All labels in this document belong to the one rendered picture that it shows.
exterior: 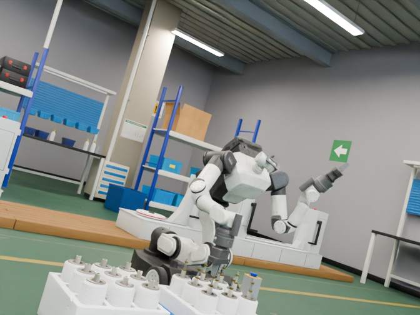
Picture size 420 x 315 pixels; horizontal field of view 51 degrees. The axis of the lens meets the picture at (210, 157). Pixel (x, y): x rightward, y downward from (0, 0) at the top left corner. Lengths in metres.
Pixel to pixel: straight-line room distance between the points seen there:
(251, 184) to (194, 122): 5.14
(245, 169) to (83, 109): 5.83
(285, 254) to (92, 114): 4.35
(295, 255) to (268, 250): 0.47
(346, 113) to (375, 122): 0.67
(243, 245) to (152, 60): 4.87
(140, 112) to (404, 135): 4.71
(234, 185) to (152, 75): 6.47
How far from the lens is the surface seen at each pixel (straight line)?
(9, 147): 3.73
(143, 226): 4.15
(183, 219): 4.55
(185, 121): 7.38
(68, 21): 10.57
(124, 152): 8.47
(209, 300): 1.98
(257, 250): 5.05
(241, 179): 2.37
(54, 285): 1.93
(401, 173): 7.54
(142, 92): 8.59
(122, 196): 6.55
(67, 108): 7.89
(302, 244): 5.80
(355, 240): 7.75
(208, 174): 2.21
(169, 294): 2.15
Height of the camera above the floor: 0.70
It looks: 4 degrees up
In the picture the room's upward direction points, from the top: 16 degrees clockwise
